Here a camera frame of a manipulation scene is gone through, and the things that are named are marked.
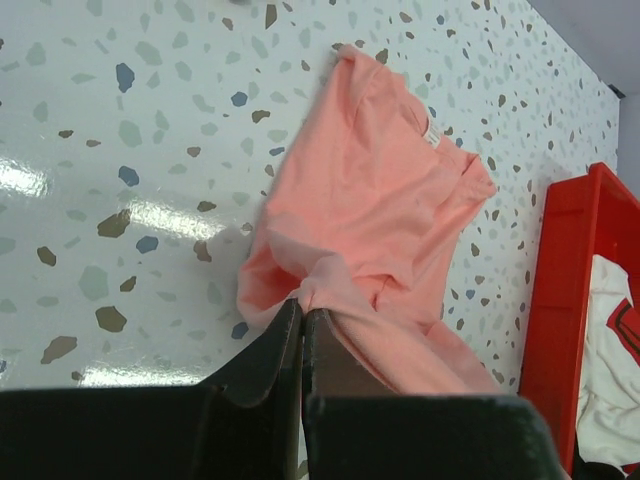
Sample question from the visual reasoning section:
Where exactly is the red plastic bin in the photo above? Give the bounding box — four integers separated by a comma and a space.
519, 163, 639, 470

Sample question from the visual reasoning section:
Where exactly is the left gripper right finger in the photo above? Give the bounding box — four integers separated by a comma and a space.
302, 309, 566, 479

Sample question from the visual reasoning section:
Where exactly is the aluminium table frame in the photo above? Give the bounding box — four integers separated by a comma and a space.
608, 84, 626, 100

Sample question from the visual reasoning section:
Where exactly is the black t shirt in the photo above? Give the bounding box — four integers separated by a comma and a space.
572, 457, 627, 480

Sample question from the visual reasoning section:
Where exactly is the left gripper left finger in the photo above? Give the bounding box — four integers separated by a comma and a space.
1, 300, 302, 479

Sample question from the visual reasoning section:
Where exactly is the salmon pink t shirt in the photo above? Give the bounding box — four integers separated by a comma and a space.
237, 45, 498, 395

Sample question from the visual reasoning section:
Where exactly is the white t shirt red print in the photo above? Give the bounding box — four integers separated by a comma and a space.
576, 255, 639, 477

